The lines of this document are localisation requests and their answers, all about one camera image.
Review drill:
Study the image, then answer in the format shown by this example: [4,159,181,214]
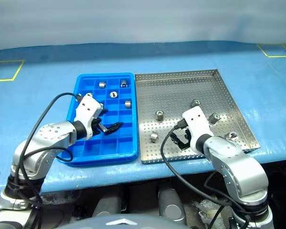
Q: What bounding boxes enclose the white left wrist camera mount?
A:
[73,94,103,141]

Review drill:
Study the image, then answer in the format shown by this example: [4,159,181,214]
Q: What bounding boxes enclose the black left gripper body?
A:
[91,116,106,135]

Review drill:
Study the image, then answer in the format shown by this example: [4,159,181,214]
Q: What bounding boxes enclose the grey robot torso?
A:
[59,211,190,229]

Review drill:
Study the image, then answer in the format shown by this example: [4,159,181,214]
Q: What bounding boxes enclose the perforated metal tray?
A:
[134,69,261,165]

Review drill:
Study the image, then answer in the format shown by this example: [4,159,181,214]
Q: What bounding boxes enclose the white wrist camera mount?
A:
[182,106,215,154]
[73,94,103,141]

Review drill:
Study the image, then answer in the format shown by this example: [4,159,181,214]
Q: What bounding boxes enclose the yellow tape square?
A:
[0,59,26,83]
[256,42,286,58]

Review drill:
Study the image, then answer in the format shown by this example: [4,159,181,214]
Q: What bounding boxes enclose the blue compartment tray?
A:
[56,72,139,167]

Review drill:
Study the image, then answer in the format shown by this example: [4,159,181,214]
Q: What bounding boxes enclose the dark grey rounded shape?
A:
[157,187,188,226]
[92,190,123,218]

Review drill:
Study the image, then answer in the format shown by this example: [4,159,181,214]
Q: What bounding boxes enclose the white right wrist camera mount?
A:
[182,106,215,154]

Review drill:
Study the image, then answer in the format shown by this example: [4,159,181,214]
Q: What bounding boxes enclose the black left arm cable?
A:
[13,93,83,229]

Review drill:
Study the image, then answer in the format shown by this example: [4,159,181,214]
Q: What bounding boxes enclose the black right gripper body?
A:
[180,139,193,152]

